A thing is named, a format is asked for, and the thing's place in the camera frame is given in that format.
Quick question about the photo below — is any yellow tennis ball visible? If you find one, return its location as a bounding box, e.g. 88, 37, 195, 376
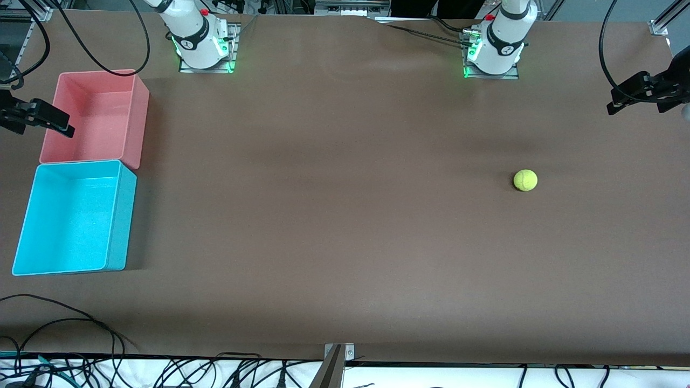
513, 169, 539, 192

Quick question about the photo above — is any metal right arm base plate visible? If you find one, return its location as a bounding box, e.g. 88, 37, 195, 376
179, 22, 241, 74

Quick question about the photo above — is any black cable on table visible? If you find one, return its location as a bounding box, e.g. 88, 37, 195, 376
372, 15, 478, 46

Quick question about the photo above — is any long black looping cable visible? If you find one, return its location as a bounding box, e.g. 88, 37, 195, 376
0, 294, 138, 356

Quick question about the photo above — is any grey power strip box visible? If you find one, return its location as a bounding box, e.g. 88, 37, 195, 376
314, 0, 391, 17

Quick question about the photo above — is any pink plastic bin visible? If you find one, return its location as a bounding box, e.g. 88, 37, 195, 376
39, 69, 150, 170

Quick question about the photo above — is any black hanging cable loop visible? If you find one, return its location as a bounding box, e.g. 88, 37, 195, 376
0, 0, 51, 89

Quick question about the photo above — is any blue plastic bin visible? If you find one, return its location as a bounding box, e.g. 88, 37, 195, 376
12, 160, 137, 276

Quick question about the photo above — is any black cable tangle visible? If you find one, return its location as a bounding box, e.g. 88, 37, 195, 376
0, 350, 302, 388

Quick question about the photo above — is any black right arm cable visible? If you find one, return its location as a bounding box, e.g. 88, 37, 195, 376
51, 0, 150, 77

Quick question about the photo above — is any grey metal bracket post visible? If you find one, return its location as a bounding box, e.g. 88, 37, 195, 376
310, 343, 355, 388

